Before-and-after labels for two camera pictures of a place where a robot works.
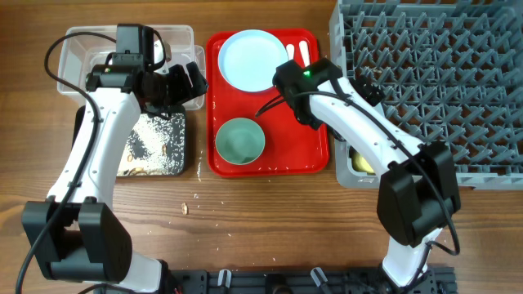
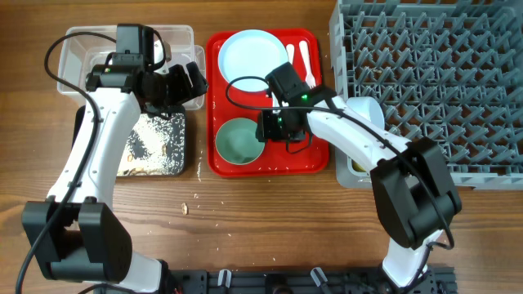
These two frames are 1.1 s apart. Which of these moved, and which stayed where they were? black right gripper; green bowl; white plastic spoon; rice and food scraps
Moved: black right gripper
Stayed: white plastic spoon; rice and food scraps; green bowl
